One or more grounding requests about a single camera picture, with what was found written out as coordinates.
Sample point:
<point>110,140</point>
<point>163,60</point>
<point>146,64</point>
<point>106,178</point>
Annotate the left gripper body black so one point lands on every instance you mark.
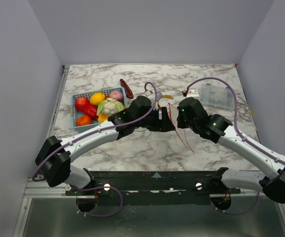
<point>151,121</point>

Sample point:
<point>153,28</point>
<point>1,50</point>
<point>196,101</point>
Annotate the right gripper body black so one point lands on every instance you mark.
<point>182,121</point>

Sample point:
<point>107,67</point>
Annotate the clear zip bag orange zipper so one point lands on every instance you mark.
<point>187,142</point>

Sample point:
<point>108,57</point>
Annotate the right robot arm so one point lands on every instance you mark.
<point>270,176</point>

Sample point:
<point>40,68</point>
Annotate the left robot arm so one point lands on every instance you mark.
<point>54,160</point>

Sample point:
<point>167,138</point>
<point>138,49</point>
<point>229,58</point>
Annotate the clear plastic parts box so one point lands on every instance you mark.
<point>216,97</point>

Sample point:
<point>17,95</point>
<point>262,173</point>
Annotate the red black utility knife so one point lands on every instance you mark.
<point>128,91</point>

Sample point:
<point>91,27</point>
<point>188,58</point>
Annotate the white green cauliflower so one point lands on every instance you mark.
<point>109,107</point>

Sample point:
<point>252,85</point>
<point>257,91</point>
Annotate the purple onion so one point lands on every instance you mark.
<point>117,95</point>

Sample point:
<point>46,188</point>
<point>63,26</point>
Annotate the yellow bell pepper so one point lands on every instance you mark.
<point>102,117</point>

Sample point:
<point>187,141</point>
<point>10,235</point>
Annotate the yellow orange fruit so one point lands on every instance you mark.
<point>97,98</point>

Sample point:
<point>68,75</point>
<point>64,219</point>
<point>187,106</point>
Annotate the red bell pepper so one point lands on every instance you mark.
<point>91,111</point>

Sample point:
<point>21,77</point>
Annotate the red apple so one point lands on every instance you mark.
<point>81,103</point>

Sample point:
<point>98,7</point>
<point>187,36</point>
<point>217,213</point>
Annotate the yellow handled pliers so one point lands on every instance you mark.
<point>167,96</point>

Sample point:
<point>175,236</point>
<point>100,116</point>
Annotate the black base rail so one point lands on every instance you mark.
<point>110,188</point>

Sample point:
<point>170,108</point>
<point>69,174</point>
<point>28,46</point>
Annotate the aluminium frame rail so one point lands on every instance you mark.
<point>34,190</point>

